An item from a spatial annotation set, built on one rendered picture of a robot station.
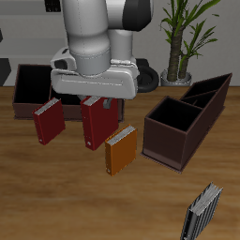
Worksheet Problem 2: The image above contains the grey black book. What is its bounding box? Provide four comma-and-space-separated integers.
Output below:
179, 182, 224, 240

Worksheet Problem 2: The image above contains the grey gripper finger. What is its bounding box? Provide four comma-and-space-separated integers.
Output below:
102, 97, 114, 110

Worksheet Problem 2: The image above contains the orange book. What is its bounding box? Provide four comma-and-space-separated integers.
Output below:
104, 124, 139, 177

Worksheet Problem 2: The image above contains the dark brown desk caddy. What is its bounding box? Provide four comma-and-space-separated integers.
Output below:
11, 63, 126, 123
140, 72, 234, 174

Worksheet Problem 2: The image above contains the red book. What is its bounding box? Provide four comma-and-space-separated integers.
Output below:
32, 97, 67, 146
80, 96, 120, 152

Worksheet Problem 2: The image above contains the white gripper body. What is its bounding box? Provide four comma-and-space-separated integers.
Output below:
50, 58, 140, 100

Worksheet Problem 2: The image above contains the green pot plant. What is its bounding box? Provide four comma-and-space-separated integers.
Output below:
158, 0, 221, 88

